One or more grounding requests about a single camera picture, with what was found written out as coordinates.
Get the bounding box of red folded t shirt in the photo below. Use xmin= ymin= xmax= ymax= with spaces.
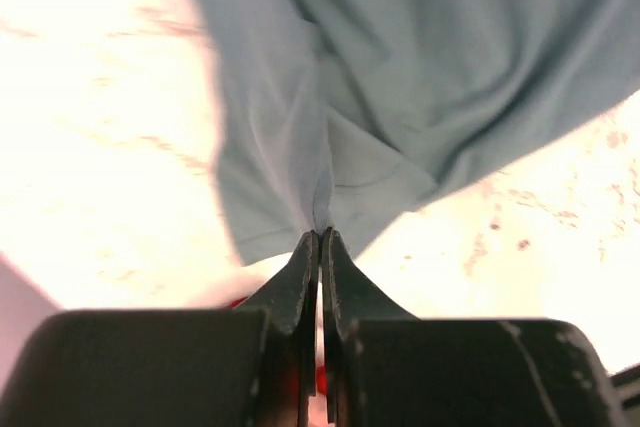
xmin=229 ymin=297 xmax=247 ymax=309

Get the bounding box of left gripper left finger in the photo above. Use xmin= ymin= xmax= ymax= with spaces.
xmin=238 ymin=231 xmax=320 ymax=426

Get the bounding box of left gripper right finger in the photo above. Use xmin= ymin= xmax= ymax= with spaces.
xmin=321 ymin=228 xmax=417 ymax=426

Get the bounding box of blue grey t shirt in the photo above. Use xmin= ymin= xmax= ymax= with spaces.
xmin=195 ymin=0 xmax=639 ymax=263

